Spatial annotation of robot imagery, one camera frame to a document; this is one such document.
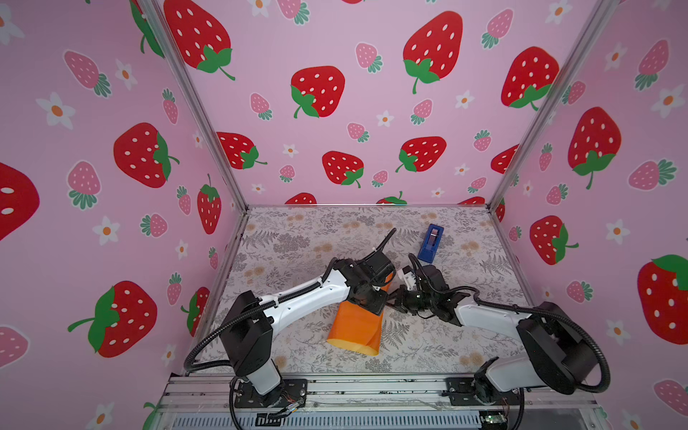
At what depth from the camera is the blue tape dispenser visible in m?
1.02

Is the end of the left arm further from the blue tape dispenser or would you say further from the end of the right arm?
the blue tape dispenser

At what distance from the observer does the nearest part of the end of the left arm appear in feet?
1.89

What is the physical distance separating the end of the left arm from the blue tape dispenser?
10.4 inches

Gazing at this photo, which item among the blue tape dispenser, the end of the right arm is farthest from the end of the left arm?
the blue tape dispenser
